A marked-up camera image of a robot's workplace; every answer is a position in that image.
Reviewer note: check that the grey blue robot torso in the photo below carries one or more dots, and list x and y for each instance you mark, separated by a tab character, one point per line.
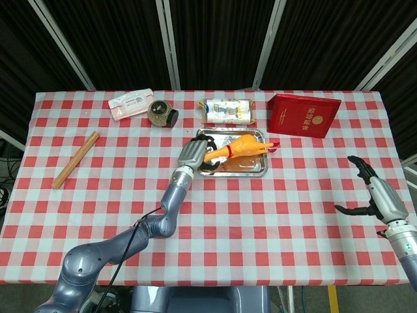
195	300

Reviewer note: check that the red white checkered tablecloth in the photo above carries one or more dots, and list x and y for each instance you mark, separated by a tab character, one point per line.
260	228

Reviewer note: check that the red certificate folder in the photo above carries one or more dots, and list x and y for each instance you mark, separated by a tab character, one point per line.
299	114

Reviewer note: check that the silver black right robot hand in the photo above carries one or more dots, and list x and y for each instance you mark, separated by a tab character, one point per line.
387	202

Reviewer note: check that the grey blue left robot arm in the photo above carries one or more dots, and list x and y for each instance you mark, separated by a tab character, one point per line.
169	202

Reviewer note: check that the teal white bucket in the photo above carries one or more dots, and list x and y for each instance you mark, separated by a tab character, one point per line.
110	301

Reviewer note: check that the stainless steel rectangular tray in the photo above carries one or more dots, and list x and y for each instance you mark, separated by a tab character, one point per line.
251	170

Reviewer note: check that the wooden rolling stick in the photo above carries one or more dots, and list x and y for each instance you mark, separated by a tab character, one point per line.
75	161

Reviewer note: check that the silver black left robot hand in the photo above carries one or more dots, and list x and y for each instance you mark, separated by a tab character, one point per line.
192	155

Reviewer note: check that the glass jar with black lid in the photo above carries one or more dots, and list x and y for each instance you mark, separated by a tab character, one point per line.
159	114

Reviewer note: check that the white partition frame post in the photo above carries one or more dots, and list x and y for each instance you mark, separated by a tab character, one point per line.
268	45
62	45
169	45
387	58

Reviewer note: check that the orange rubber chicken toy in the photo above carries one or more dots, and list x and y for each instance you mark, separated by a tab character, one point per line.
244	146

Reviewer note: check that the pink white wet wipes pack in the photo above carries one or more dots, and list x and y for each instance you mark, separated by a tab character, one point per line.
130	104

